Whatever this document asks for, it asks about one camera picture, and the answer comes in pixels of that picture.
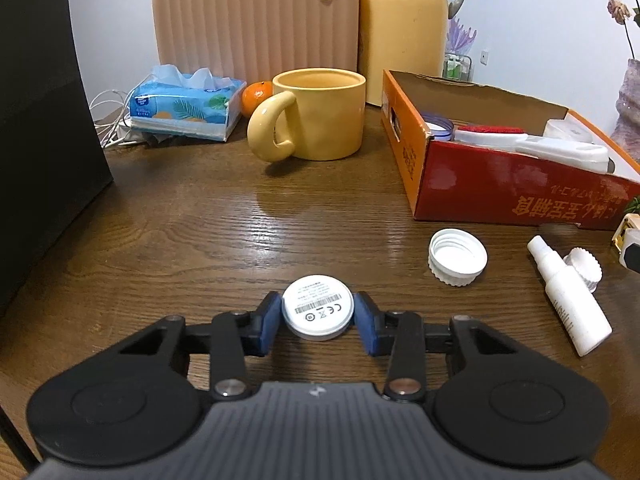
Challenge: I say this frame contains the white cables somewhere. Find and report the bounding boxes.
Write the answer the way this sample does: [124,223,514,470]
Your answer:
[89,89,151,150]

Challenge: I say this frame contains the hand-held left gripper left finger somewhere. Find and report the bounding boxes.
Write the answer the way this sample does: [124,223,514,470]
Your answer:
[117,291,283,403]

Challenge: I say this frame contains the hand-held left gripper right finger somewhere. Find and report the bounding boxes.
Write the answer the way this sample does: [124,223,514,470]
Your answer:
[352,291,521,403]

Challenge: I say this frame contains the purple wall decoration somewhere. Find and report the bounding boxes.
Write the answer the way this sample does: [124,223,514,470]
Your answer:
[448,17,476,56]

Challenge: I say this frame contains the yellow thermos jug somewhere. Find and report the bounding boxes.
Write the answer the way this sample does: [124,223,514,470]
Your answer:
[357,0,470,108]

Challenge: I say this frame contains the small white cap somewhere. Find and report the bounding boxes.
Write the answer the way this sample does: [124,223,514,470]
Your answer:
[562,247,603,293]

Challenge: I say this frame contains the orange cardboard box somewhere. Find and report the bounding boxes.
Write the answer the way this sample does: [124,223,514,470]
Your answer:
[381,69,640,232]

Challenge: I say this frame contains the small white spray bottle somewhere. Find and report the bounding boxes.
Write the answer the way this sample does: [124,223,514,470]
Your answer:
[526,236,613,357]

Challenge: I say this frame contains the red lint brush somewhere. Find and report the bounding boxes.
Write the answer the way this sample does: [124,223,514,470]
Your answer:
[452,125,611,173]

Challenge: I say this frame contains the round tin with blue rim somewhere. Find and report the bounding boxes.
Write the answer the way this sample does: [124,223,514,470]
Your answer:
[420,111,456,142]

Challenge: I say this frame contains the pink textured vase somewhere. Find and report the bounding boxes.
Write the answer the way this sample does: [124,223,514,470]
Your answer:
[609,57,640,153]

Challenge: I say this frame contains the wire storage cart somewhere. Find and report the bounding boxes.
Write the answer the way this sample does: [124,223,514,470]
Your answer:
[442,51,473,81]

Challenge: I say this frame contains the pink ribbed suitcase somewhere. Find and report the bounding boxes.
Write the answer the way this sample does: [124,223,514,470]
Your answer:
[151,0,362,86]

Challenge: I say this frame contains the white round disc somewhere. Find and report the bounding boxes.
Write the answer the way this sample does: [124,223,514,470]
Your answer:
[281,274,356,342]

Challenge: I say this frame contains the dried pink rose bouquet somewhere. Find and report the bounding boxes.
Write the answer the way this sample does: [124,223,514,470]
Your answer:
[602,0,640,61]

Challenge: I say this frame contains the orange fruit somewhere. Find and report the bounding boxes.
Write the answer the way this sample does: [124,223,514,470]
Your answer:
[241,81,275,118]

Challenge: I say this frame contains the yellow ceramic mug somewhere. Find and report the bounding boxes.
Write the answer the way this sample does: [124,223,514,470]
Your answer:
[246,67,367,163]

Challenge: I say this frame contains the large white ribbed cap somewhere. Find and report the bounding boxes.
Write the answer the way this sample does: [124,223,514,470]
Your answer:
[427,228,488,288]

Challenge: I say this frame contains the large black panel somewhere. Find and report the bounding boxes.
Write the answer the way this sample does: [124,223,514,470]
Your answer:
[0,0,115,311]

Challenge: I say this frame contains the white plastic container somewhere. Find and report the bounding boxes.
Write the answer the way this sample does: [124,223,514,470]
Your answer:
[542,119,598,145]

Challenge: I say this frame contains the blue tissue pack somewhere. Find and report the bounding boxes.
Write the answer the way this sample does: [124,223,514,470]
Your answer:
[129,64,247,142]

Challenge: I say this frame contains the small yellow black object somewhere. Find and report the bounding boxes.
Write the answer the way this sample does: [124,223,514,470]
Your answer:
[612,212,640,248]

